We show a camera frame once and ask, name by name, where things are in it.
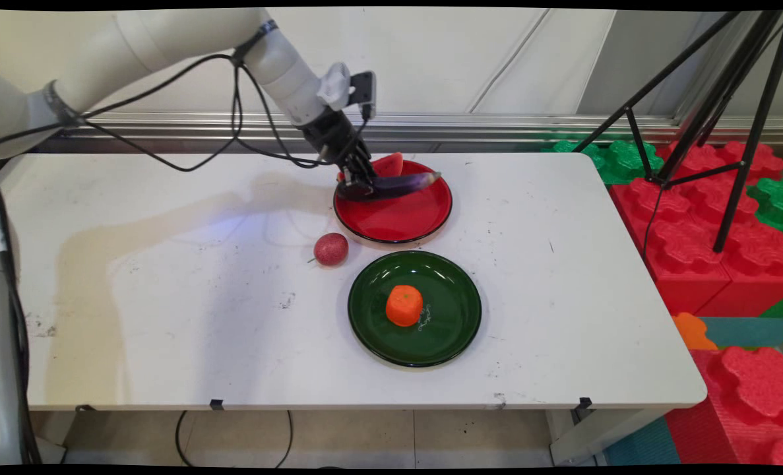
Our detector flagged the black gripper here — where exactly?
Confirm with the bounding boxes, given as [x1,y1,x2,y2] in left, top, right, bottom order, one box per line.
[299,109,377,200]

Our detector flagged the purple eggplant toy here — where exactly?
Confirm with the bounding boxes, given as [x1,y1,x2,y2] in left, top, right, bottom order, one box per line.
[337,171,443,201]

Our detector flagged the red watermelon slice toy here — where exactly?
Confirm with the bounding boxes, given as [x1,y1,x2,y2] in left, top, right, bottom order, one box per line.
[338,152,405,182]

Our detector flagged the red round plate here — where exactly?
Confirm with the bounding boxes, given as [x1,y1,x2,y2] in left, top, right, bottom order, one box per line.
[332,159,453,245]

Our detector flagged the red speckled plum toy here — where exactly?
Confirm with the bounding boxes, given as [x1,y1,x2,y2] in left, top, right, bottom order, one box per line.
[308,232,350,267]

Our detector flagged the green round plate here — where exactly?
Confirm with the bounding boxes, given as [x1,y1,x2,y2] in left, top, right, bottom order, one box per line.
[347,250,483,368]

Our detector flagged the orange tangerine toy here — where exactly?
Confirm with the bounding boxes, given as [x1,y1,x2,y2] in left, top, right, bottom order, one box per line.
[385,284,424,327]

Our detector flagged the green foam block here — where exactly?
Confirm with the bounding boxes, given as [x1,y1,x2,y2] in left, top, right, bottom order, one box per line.
[542,138,665,186]
[747,176,783,246]

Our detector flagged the red foam block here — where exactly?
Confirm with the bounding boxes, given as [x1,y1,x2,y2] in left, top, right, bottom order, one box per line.
[665,346,783,466]
[658,140,783,185]
[610,177,783,319]

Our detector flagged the white table leg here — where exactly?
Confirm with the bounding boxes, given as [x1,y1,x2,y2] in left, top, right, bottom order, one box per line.
[548,408,670,466]

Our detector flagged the orange foam block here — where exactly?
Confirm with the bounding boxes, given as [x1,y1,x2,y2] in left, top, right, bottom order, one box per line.
[671,311,719,351]

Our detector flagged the black tripod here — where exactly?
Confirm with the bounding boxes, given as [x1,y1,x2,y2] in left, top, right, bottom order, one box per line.
[571,9,783,255]

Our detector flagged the teal foam mat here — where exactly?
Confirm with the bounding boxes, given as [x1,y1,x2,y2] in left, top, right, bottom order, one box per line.
[604,416,681,466]
[698,316,783,350]

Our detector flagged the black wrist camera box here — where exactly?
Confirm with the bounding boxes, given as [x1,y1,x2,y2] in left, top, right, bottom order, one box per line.
[348,71,377,121]

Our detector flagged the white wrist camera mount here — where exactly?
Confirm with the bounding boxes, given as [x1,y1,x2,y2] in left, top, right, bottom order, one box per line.
[317,62,353,111]

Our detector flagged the metal wall rail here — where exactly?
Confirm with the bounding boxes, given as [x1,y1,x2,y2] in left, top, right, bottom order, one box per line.
[32,111,783,154]

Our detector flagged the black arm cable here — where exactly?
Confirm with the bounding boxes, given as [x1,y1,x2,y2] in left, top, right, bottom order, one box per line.
[0,53,369,174]

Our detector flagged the black floor cable loop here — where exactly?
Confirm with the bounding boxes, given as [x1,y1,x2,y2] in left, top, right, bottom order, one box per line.
[175,410,294,469]

